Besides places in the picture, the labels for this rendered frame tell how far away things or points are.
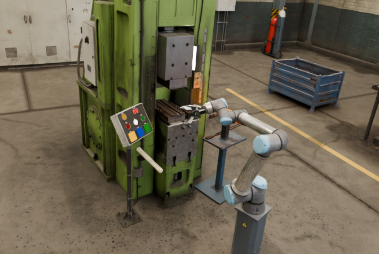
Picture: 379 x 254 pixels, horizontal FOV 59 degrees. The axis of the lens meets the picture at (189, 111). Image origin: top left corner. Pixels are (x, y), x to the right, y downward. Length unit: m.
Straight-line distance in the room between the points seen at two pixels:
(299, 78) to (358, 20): 4.72
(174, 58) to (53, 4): 5.33
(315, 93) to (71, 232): 4.74
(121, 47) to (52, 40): 4.94
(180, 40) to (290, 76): 4.07
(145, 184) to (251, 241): 1.36
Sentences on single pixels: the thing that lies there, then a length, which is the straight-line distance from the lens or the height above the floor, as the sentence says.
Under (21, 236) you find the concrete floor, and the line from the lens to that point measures 3.60.
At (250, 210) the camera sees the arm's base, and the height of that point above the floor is 0.63.
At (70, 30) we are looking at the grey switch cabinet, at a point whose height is 0.83.
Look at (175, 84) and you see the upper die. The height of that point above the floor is 1.31.
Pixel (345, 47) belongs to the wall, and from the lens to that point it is 11.34.
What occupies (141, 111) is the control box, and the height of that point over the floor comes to 1.14.
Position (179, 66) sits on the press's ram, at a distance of 3.16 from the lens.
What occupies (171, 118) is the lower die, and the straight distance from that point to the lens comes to 3.32.
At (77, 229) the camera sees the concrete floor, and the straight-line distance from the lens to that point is 3.53.
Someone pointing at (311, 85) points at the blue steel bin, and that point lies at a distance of 6.59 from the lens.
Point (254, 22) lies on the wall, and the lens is 11.20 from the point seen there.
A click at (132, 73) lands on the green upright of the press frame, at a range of 3.11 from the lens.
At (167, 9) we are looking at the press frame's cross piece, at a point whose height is 1.98.
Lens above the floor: 2.36
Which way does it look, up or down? 24 degrees down
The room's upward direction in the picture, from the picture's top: 4 degrees clockwise
